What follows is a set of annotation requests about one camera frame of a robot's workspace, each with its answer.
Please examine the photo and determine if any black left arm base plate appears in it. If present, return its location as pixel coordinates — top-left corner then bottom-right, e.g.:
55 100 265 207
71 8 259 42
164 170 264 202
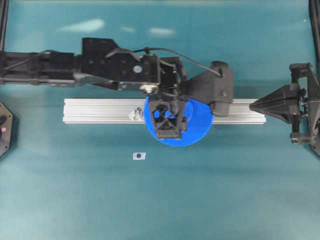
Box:
0 101 19 160

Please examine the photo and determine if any black frame post right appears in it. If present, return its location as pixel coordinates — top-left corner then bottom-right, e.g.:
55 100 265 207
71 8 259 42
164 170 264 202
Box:
308 0 320 50

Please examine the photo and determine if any clear shaft bracket left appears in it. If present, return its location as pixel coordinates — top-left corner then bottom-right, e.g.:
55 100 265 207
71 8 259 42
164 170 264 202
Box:
128 107 144 122

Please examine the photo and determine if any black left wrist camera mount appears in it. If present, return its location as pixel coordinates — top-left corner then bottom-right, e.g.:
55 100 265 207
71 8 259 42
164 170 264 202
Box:
181 61 235 117

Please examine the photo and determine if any black frame post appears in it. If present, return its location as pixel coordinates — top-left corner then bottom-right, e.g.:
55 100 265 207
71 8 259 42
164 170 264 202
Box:
308 0 320 50
0 0 10 51

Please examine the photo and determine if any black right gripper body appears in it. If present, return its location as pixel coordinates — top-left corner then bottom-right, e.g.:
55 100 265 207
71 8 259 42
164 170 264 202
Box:
289 62 318 146

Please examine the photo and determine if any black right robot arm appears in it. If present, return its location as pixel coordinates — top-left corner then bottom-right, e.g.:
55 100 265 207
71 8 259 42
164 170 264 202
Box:
249 63 320 156

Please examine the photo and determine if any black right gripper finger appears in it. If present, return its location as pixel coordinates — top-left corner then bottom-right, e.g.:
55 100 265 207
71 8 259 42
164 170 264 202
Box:
249 84 300 107
249 104 300 124

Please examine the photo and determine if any large blue plastic gear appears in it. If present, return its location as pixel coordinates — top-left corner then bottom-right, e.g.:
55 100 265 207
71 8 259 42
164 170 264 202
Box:
144 97 215 147

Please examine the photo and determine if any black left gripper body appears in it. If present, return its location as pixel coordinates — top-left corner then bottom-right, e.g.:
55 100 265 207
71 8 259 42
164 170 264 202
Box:
144 57 188 140

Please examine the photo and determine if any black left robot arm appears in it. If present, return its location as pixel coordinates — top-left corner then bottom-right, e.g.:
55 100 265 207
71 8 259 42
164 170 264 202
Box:
0 37 188 139

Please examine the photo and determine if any black camera cable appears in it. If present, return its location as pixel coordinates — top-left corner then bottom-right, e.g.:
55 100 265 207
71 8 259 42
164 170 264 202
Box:
104 46 223 77

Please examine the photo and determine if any silver aluminium extrusion rail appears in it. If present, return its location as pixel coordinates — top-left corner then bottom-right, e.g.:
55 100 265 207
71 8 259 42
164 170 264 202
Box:
62 98 267 125

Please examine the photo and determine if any black frame post left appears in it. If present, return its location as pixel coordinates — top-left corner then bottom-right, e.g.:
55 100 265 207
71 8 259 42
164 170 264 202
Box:
0 0 10 51

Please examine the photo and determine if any small white marker sticker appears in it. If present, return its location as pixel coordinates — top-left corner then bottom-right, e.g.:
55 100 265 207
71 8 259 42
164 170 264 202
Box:
132 152 147 161

